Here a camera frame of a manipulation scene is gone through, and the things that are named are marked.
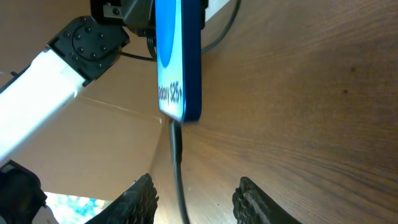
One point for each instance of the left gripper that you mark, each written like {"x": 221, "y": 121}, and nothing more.
{"x": 141, "y": 17}

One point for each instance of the blue Galaxy smartphone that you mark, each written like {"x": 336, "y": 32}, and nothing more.
{"x": 178, "y": 36}

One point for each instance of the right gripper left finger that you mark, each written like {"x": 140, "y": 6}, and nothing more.
{"x": 136, "y": 205}

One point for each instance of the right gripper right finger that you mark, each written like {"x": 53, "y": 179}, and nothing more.
{"x": 251, "y": 205}

